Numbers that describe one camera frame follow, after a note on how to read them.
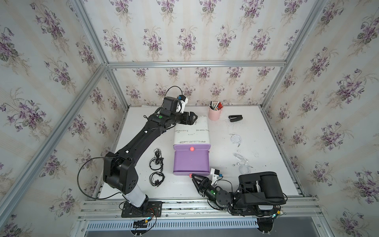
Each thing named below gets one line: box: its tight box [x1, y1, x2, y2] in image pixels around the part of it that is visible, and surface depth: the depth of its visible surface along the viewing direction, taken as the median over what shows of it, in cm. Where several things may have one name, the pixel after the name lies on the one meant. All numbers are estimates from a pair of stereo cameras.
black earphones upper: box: [149, 147, 165, 172], surface depth 90 cm
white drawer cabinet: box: [173, 115, 211, 146], surface depth 79 cm
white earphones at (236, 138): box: [229, 133, 242, 148], surface depth 103 cm
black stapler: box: [228, 114, 243, 122], surface depth 113 cm
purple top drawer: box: [173, 143, 211, 152], surface depth 76 cm
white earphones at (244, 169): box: [231, 152, 254, 176], surface depth 90 cm
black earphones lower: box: [149, 171, 166, 190], surface depth 84 cm
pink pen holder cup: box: [207, 106, 223, 121], surface depth 109 cm
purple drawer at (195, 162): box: [172, 150, 211, 176], surface depth 83 cm
